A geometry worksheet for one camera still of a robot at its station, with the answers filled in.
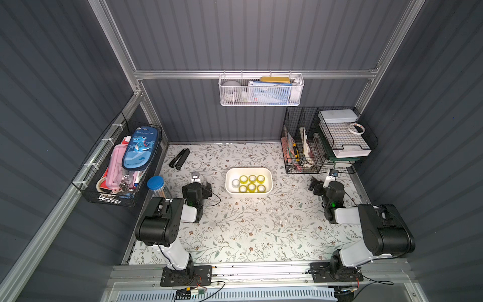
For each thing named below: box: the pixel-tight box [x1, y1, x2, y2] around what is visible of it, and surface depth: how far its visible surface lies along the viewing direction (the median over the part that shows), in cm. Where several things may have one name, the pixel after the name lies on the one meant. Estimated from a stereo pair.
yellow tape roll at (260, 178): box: [256, 174, 266, 184], surface depth 104 cm
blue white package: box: [248, 80, 293, 106], surface depth 88 cm
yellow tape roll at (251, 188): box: [247, 183, 257, 194], surface depth 100 cm
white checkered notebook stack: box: [317, 109, 372, 159], surface depth 98 cm
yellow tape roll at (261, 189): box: [256, 184, 267, 194], surface depth 100 cm
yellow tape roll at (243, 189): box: [238, 184, 248, 194], surface depth 100 cm
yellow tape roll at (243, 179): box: [238, 174, 249, 185], surface depth 104 cm
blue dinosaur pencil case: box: [122, 125, 161, 172], surface depth 71 cm
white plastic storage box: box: [225, 167, 273, 196], surface depth 102 cm
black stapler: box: [168, 147, 191, 171], surface depth 113 cm
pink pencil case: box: [105, 143, 136, 191], surface depth 69 cm
